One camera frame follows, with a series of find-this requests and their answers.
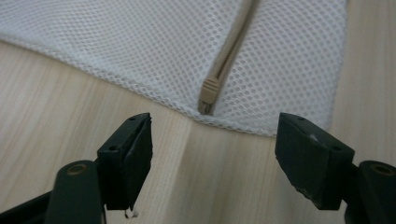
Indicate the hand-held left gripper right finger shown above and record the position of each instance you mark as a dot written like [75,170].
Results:
[311,165]

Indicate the white mesh laundry bag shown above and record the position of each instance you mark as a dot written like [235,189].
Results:
[149,53]

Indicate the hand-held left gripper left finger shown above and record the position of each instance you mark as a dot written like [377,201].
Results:
[124,161]

